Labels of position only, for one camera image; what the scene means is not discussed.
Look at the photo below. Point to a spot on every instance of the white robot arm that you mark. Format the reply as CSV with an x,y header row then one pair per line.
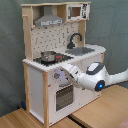
x,y
96,78

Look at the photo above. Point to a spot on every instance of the small metal pot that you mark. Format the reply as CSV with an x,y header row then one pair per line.
x,y
48,56

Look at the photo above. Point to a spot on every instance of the black toy stovetop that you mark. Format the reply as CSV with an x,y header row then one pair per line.
x,y
59,58

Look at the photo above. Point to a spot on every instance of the toy oven door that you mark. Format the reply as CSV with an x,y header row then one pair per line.
x,y
64,97

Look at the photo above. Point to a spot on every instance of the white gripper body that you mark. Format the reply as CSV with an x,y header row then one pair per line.
x,y
71,71

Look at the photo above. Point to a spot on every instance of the grey range hood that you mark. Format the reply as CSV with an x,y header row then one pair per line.
x,y
48,18

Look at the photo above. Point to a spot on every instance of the wooden toy kitchen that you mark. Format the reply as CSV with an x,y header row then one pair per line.
x,y
40,84

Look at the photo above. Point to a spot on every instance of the left red stove knob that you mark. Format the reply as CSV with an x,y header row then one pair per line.
x,y
56,75

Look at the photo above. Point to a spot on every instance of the grey toy sink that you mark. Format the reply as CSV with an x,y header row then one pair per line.
x,y
79,51

